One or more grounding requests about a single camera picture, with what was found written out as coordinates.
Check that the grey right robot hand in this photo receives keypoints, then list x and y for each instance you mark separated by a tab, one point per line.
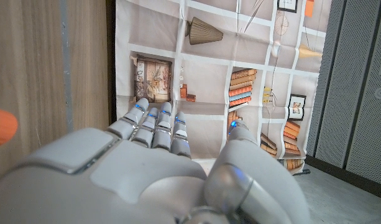
115	186

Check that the orange glue stick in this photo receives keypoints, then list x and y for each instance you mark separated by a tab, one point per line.
3	127

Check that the printed bookshelf backdrop cloth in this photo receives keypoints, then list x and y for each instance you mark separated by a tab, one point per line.
205	74

